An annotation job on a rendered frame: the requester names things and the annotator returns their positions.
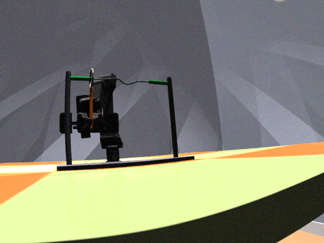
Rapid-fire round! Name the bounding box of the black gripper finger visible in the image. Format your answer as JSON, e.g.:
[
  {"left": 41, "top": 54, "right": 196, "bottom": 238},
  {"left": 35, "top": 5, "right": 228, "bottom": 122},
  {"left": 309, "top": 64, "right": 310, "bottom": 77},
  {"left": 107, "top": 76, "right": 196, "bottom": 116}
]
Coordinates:
[
  {"left": 77, "top": 113, "right": 92, "bottom": 133},
  {"left": 93, "top": 113, "right": 103, "bottom": 133}
]

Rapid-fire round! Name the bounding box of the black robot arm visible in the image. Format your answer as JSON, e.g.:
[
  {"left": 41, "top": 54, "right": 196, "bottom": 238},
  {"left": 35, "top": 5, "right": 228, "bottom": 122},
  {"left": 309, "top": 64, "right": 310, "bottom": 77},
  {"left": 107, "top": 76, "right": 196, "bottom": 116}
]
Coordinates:
[{"left": 76, "top": 73, "right": 123, "bottom": 162}]

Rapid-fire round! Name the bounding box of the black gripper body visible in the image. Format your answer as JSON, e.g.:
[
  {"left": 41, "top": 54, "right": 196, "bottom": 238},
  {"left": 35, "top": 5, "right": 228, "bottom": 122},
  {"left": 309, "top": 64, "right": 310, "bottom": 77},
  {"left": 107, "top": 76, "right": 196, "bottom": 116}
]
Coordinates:
[{"left": 59, "top": 112, "right": 119, "bottom": 134}]

